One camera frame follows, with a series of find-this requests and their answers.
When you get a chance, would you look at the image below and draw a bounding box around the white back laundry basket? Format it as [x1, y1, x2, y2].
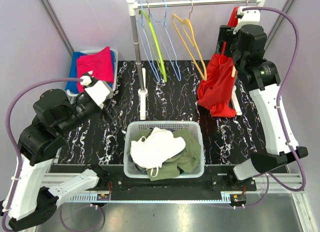
[65, 48, 118, 97]

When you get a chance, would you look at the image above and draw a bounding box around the white laundry basket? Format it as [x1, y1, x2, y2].
[123, 121, 205, 179]
[65, 48, 118, 97]

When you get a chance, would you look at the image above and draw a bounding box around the light blue wire hanger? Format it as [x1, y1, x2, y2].
[152, 0, 181, 81]

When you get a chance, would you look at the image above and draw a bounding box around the cream white hanger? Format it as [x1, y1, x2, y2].
[219, 42, 236, 78]

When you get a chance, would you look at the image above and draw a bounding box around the white pink garment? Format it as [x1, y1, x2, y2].
[127, 127, 186, 179]

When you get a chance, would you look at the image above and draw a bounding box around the blue folded garment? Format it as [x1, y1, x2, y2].
[65, 52, 86, 94]

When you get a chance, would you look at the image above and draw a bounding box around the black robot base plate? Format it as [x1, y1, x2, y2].
[48, 163, 288, 202]

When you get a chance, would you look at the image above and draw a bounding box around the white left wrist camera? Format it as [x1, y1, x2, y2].
[80, 71, 114, 109]

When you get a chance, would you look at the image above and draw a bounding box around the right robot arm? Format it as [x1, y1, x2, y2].
[217, 24, 309, 191]

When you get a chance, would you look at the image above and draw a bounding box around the empty light blue hanger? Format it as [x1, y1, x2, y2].
[139, 1, 160, 82]

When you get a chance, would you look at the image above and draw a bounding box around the yellow hanger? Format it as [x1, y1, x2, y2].
[171, 0, 208, 81]

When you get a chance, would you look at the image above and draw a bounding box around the olive green tank top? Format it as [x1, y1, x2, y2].
[129, 129, 202, 182]

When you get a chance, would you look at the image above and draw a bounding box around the pink folded garment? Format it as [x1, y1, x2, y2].
[76, 47, 114, 87]

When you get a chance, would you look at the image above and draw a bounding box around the red tank top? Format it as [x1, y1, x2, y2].
[197, 6, 241, 118]

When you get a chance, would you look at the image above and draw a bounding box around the neon green hanger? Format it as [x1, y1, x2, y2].
[138, 1, 167, 82]

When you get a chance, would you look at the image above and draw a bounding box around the metal clothes rack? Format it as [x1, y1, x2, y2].
[126, 0, 266, 120]

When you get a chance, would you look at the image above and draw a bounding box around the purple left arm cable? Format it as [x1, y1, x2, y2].
[0, 77, 85, 230]

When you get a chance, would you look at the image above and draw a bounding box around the blue-grey tank top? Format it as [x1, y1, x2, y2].
[128, 156, 148, 175]

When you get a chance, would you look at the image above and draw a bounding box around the white front laundry basket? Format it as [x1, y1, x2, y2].
[123, 121, 205, 179]

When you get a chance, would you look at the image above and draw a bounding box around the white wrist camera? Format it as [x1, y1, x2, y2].
[233, 6, 261, 34]
[80, 71, 114, 109]

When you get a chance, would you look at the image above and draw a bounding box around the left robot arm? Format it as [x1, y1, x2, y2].
[1, 88, 120, 232]

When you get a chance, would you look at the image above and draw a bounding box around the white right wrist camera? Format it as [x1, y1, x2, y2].
[233, 6, 261, 34]

